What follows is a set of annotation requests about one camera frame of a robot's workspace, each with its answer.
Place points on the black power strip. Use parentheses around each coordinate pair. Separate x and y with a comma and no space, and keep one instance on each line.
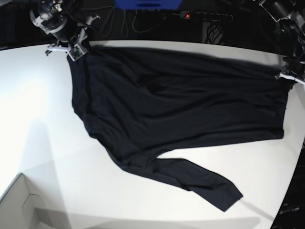
(208,16)

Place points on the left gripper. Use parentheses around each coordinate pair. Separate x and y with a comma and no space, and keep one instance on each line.
(293,70)

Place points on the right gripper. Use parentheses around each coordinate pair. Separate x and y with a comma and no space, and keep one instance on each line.
(69,35)

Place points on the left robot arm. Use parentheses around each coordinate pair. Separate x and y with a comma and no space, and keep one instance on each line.
(289,18)

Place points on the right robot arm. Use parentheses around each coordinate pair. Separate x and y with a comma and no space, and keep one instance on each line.
(53,18)

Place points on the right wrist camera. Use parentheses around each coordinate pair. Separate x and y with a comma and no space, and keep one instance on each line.
(75,54)

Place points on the white cardboard box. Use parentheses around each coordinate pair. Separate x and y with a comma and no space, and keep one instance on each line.
(22,209)

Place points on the blue bin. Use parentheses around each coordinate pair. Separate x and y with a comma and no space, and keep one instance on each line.
(148,4)

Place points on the black t-shirt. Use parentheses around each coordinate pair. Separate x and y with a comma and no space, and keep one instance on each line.
(140,103)

